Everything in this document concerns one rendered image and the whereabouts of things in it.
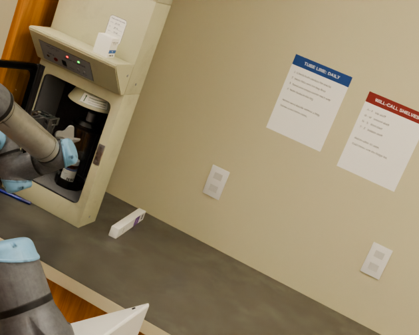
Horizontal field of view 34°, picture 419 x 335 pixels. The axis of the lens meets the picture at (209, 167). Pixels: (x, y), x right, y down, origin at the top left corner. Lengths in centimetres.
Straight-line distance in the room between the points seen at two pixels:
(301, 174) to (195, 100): 47
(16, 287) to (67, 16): 110
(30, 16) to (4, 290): 111
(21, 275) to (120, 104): 90
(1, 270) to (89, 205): 93
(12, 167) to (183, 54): 88
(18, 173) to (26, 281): 58
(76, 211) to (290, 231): 75
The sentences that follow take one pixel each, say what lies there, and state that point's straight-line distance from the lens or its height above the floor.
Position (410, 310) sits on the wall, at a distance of 250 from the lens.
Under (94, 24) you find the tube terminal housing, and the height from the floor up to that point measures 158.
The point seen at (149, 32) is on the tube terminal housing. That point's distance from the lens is 217.
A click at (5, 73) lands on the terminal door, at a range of 223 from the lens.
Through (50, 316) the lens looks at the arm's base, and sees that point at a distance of 144.
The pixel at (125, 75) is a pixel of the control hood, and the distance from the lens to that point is 213.
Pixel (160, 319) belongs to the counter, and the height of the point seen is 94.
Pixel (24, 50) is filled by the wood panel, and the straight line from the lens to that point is 234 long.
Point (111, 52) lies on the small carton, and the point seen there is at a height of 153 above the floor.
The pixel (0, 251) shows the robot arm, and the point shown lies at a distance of 142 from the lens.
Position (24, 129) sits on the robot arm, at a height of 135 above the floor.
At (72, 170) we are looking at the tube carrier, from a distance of 237.
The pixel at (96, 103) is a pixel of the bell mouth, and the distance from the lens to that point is 227.
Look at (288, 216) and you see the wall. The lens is 249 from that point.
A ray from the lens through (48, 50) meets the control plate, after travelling 223.
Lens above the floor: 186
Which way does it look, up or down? 15 degrees down
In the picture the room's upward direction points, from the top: 21 degrees clockwise
